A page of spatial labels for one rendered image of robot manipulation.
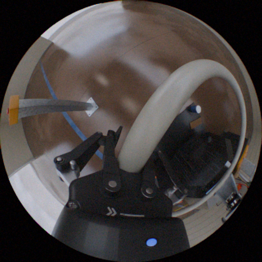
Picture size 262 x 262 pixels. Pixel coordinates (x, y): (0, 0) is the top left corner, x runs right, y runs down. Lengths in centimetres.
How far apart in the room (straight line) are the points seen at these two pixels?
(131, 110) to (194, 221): 649
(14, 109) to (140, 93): 121
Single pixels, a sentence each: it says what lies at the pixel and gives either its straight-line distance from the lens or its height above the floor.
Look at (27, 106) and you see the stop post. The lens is 63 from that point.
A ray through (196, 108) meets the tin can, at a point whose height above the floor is 14.
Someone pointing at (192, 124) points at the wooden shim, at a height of 3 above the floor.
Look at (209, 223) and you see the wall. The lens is 630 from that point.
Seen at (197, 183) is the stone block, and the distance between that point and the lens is 80.
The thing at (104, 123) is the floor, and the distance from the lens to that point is 116.
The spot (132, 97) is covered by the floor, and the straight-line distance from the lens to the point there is 109.
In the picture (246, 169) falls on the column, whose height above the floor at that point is 96.
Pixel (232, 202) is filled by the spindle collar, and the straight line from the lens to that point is 85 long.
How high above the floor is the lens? 107
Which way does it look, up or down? 77 degrees down
